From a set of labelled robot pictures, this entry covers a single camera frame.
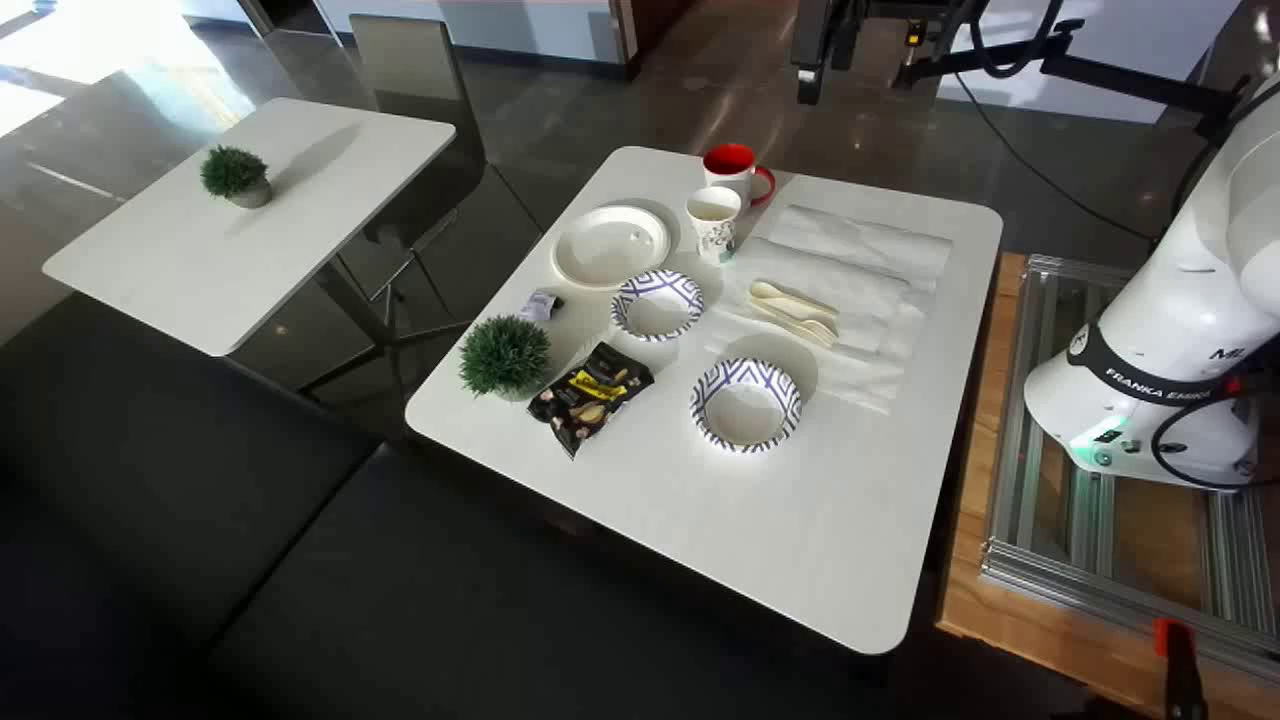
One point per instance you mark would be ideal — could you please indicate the white paper cup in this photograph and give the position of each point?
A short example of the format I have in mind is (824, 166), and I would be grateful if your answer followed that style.
(716, 220)

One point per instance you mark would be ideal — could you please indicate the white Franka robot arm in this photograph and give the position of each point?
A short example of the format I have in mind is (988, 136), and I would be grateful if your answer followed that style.
(1182, 315)

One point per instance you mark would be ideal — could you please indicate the white round plate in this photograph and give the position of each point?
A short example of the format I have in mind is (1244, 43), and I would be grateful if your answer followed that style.
(609, 244)

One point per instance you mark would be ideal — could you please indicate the small blue patterned paper bowl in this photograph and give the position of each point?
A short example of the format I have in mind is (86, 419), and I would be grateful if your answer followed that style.
(657, 306)

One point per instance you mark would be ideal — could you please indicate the black and yellow snack packet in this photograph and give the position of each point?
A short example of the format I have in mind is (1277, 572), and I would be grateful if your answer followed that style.
(590, 399)

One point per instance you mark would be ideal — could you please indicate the large blue patterned paper bowl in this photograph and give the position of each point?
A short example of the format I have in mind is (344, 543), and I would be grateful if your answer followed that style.
(747, 405)

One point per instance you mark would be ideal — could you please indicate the small grey sachet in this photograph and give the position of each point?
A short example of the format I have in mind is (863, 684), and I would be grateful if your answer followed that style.
(542, 306)

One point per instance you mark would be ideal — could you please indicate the green potted plant, large ball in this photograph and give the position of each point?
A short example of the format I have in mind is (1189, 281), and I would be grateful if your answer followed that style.
(505, 357)

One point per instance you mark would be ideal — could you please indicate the cream plastic spoon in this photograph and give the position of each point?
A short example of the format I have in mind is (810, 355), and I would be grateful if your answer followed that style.
(787, 296)
(801, 320)

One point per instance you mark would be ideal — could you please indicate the white mug with red inside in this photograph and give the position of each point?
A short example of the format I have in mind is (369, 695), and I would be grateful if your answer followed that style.
(729, 169)

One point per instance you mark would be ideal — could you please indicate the folded white paper towel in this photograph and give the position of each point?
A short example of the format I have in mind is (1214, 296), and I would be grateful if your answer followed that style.
(865, 315)

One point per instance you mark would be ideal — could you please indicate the large white paper towel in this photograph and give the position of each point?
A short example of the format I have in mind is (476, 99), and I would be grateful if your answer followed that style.
(874, 241)

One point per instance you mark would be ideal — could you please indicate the wooden base board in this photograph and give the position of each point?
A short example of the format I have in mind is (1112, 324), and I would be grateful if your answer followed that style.
(981, 532)

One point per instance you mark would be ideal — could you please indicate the black sofa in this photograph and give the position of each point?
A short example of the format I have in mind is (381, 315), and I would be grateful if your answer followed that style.
(334, 585)

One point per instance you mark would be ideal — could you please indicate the white side table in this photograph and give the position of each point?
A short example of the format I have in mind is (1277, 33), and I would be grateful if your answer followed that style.
(226, 254)

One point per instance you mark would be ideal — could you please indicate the green potted plant, small ball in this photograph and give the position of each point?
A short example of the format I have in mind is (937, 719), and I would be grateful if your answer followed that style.
(233, 173)

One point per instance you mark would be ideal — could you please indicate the red clamp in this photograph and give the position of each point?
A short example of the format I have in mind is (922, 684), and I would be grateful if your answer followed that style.
(1179, 663)

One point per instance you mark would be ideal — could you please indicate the aluminium profile frame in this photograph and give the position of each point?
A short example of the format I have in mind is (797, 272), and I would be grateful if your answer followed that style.
(1065, 521)

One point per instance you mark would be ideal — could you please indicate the black camera stand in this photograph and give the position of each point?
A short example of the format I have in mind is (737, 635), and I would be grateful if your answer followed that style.
(1065, 62)

